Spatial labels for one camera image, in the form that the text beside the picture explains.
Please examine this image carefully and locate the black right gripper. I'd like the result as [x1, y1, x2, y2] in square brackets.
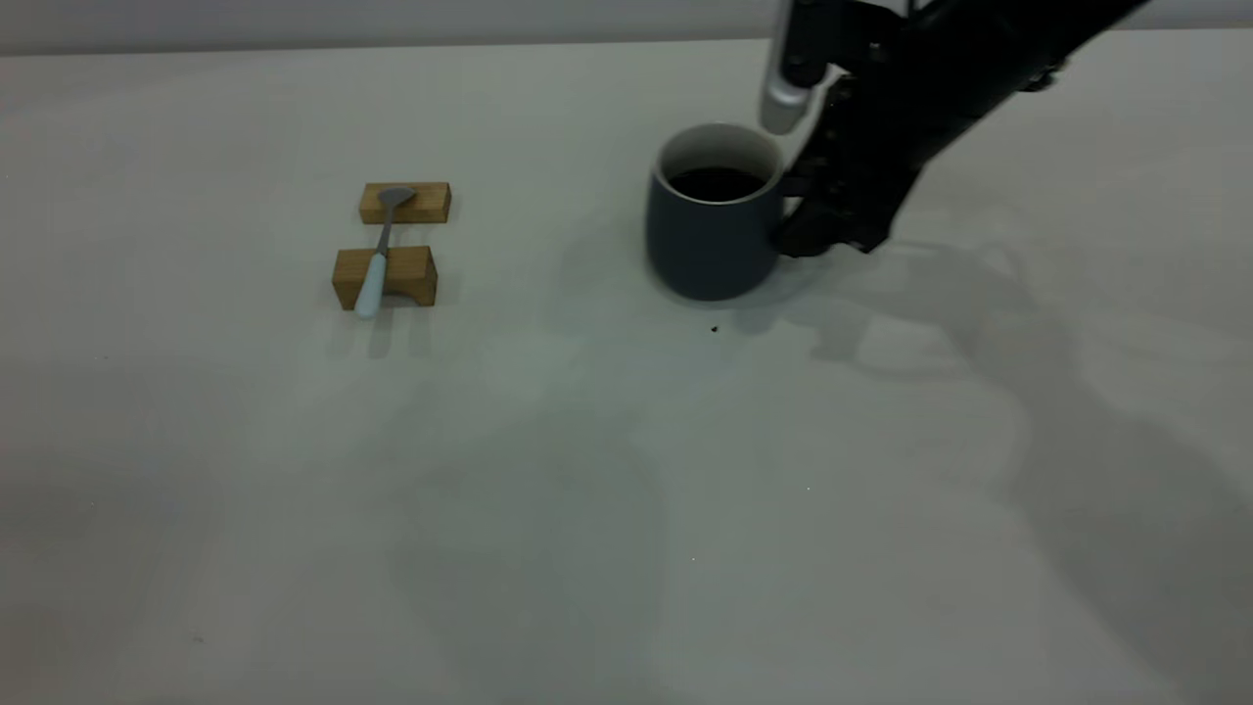
[777, 39, 992, 259]

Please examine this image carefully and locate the dark grey coffee mug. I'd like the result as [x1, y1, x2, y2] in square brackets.
[644, 122, 789, 303]

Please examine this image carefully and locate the spoon with light blue handle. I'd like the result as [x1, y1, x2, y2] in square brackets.
[354, 186, 418, 321]

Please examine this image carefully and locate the small wooden block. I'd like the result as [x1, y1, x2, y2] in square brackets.
[358, 182, 453, 227]

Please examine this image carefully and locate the notched wooden block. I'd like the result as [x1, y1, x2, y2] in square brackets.
[332, 246, 439, 312]

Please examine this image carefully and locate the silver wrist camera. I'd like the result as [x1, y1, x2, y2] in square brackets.
[760, 0, 833, 136]

